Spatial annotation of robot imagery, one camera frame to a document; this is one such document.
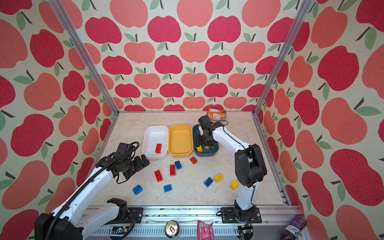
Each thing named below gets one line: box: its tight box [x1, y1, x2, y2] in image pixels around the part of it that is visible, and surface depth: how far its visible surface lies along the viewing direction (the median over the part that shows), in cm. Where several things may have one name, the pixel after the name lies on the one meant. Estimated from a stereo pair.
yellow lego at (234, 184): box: [230, 180, 240, 190], surface depth 84 cm
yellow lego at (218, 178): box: [214, 173, 224, 183], surface depth 88 cm
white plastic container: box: [142, 125, 169, 159], surface depth 105 cm
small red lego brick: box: [190, 156, 198, 165], surface depth 95 cm
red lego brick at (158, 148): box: [155, 143, 162, 154], surface depth 100 cm
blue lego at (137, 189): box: [132, 184, 143, 195], surface depth 83 cm
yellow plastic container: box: [168, 124, 194, 158], surface depth 106 cm
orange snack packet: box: [206, 108, 227, 121], surface depth 121 cm
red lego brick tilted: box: [154, 169, 164, 183], surface depth 87 cm
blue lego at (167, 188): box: [163, 184, 173, 193], surface depth 84 cm
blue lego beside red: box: [174, 160, 182, 170], surface depth 92 cm
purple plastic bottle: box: [279, 214, 307, 240], surface depth 69 cm
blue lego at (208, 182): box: [204, 177, 214, 188], surface depth 86 cm
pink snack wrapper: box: [196, 220, 215, 240], surface depth 70 cm
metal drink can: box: [164, 220, 180, 239], surface depth 63 cm
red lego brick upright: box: [169, 164, 177, 177], surface depth 90 cm
